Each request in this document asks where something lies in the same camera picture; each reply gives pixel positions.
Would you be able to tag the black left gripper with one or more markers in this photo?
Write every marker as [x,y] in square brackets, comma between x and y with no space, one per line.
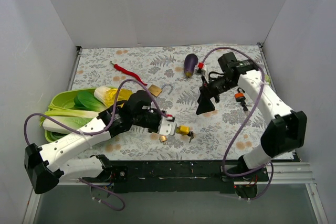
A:
[156,125]

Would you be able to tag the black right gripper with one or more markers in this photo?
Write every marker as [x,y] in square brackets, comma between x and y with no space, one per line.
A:
[206,91]

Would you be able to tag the yellow padlock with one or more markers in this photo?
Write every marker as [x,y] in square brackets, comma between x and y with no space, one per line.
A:
[184,130]

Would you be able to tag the orange padlock black keys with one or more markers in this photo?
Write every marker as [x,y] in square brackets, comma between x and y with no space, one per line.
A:
[244,105]

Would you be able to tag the yellow padlock keys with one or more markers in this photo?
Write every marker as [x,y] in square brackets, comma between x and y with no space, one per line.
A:
[191,137]

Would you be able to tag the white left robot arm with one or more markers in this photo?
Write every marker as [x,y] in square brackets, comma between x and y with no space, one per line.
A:
[48,164]

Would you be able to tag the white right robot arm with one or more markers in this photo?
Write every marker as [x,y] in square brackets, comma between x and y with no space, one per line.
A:
[286,128]

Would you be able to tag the large brass padlock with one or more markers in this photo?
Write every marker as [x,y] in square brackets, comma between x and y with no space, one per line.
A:
[156,91]

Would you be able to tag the small brass padlock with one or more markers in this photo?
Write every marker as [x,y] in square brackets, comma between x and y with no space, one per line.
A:
[163,138]

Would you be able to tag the purple eggplant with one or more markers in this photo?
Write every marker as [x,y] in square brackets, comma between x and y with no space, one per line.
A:
[190,61]

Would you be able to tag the red chili pepper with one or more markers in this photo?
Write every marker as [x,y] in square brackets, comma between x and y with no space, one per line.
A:
[128,73]

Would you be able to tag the green bok choy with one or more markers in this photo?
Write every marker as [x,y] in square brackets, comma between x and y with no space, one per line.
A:
[86,102]

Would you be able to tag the green tray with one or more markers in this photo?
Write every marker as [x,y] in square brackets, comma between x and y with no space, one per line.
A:
[63,103]

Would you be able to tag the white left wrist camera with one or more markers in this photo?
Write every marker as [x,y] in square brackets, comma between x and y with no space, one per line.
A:
[167,126]

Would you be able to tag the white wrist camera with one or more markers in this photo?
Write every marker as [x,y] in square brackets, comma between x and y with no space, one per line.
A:
[201,69]
[167,126]

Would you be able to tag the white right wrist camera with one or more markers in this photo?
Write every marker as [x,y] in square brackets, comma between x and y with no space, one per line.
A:
[201,69]

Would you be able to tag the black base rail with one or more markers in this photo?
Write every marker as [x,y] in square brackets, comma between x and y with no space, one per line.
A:
[165,176]

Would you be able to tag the aluminium frame rail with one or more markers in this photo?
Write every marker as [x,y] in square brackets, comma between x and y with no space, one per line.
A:
[285,173]

